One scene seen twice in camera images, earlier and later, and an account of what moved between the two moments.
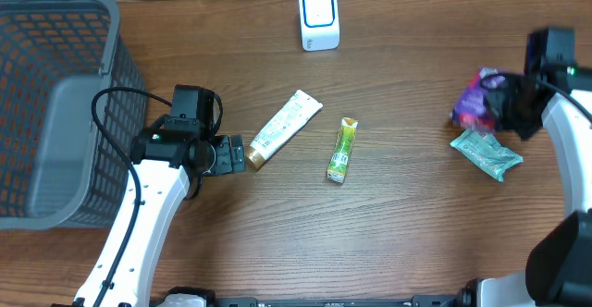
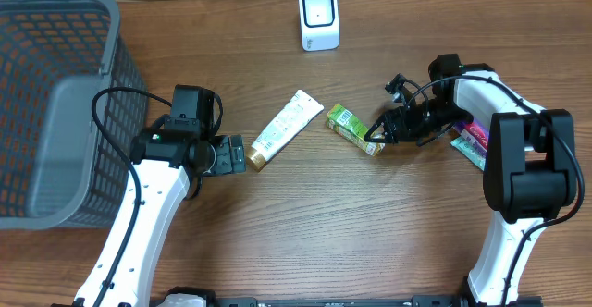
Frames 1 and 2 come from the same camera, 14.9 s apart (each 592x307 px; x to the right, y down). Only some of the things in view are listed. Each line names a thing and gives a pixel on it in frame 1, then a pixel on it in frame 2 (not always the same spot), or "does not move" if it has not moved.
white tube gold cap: [292, 116] does not move
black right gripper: [496, 102] to [400, 119]
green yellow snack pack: [339, 165] to [352, 129]
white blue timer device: [319, 18] does not move
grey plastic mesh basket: [57, 48] does not move
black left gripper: [231, 159] does not move
